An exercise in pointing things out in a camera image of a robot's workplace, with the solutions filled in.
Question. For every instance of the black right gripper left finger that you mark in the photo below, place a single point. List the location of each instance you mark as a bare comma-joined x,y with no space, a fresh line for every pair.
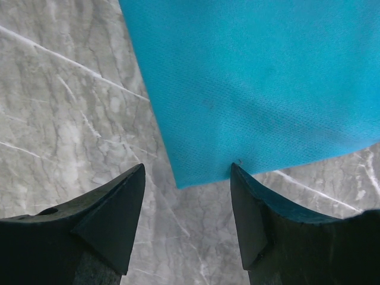
87,240

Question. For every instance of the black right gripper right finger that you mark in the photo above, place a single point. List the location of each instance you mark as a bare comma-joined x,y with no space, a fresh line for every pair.
282,242

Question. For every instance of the teal t shirt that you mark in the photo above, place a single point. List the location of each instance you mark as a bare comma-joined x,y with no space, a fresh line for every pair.
267,84

